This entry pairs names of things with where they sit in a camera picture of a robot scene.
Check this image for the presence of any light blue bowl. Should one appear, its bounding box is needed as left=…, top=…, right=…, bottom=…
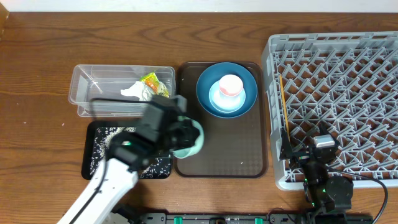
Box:
left=209, top=81, right=246, bottom=113

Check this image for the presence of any clear plastic bin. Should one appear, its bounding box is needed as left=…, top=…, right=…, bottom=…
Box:
left=69, top=64, right=176, bottom=118

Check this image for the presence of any wooden chopstick left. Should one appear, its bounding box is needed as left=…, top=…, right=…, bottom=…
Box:
left=279, top=75, right=290, bottom=141

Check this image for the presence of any white tissue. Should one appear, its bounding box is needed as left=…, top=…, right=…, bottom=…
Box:
left=120, top=81, right=155, bottom=101

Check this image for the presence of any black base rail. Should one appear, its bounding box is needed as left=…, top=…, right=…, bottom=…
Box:
left=105, top=203, right=374, bottom=224

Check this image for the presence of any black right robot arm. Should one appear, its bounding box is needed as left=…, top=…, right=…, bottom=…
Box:
left=280, top=123, right=353, bottom=223

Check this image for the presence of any pink cup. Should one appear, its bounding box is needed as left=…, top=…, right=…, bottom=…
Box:
left=219, top=74, right=243, bottom=96

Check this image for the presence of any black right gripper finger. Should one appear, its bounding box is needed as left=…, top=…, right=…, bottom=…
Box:
left=279, top=129, right=293, bottom=160
left=305, top=121, right=330, bottom=139

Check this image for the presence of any brown serving tray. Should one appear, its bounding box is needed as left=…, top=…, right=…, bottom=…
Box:
left=174, top=62, right=268, bottom=178

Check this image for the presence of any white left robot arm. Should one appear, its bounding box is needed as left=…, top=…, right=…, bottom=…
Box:
left=59, top=117, right=205, bottom=223

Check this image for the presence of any white rice pile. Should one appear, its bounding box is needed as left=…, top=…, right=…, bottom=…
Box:
left=84, top=127, right=172, bottom=179

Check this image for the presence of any dark blue plate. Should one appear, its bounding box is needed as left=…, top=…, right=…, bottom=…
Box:
left=196, top=62, right=261, bottom=119

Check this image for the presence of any yellow green snack wrapper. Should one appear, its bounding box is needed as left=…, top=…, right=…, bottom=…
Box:
left=139, top=72, right=170, bottom=98

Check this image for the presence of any black tray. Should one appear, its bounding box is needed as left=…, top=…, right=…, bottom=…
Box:
left=81, top=119, right=172, bottom=180

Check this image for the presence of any grey plastic dishwasher rack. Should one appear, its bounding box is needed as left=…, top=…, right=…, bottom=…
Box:
left=262, top=31, right=397, bottom=190

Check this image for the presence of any green bowl with rice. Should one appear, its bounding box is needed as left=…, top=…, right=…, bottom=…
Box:
left=173, top=118, right=205, bottom=159

